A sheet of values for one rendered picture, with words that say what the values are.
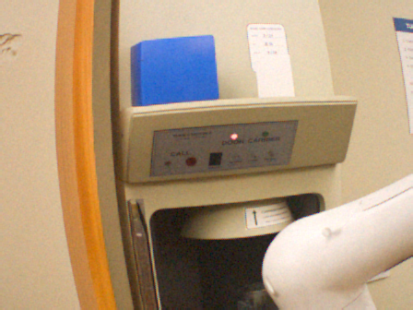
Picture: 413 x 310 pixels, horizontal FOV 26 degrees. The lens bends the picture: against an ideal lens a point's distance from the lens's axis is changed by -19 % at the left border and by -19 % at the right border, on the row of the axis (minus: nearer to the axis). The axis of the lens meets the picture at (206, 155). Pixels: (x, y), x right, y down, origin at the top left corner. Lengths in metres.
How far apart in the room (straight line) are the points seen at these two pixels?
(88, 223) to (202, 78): 0.24
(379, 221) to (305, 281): 0.10
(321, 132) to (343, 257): 0.49
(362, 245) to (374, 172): 1.06
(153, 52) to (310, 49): 0.28
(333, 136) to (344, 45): 0.57
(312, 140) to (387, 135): 0.61
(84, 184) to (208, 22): 0.31
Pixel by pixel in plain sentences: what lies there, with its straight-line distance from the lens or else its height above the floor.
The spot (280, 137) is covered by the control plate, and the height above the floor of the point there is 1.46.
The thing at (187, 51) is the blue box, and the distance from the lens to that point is 1.35.
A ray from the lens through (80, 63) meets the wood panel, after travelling 1.34.
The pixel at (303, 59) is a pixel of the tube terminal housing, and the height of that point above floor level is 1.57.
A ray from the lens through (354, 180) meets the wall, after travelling 1.99.
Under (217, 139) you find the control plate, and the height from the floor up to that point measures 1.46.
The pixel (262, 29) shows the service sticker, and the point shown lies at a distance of 1.48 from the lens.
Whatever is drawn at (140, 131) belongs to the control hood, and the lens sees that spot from 1.35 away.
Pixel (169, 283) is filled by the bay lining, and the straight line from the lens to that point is 1.65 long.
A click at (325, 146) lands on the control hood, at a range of 1.45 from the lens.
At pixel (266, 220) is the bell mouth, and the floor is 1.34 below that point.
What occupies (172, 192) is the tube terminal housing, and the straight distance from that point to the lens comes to 1.45.
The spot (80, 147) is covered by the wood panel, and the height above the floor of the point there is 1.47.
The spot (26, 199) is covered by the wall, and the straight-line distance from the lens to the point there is 1.86.
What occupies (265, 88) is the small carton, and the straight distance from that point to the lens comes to 1.40.
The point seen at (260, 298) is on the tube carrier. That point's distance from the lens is 1.36.
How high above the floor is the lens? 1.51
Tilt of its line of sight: 3 degrees down
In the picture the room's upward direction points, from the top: 4 degrees counter-clockwise
